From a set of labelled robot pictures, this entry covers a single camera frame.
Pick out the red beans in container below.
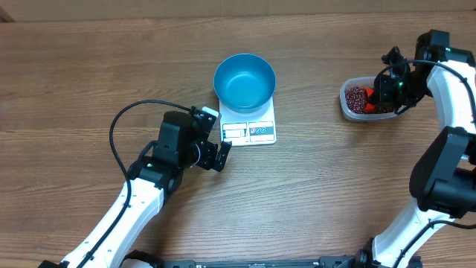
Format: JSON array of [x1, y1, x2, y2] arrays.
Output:
[[344, 86, 367, 114]]

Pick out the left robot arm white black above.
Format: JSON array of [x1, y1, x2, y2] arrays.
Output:
[[57, 107, 231, 268]]

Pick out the orange scoop blue handle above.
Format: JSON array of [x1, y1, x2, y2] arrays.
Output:
[[364, 87, 376, 114]]

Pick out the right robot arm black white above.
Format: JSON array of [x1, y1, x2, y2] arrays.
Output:
[[354, 30, 475, 267]]

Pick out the clear plastic container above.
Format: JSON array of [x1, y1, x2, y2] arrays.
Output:
[[339, 77, 396, 121]]

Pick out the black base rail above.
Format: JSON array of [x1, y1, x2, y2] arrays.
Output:
[[122, 249, 423, 268]]

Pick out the white digital kitchen scale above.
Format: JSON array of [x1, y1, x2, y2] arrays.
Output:
[[219, 98, 277, 147]]

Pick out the teal blue bowl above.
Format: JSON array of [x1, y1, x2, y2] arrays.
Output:
[[213, 54, 277, 113]]

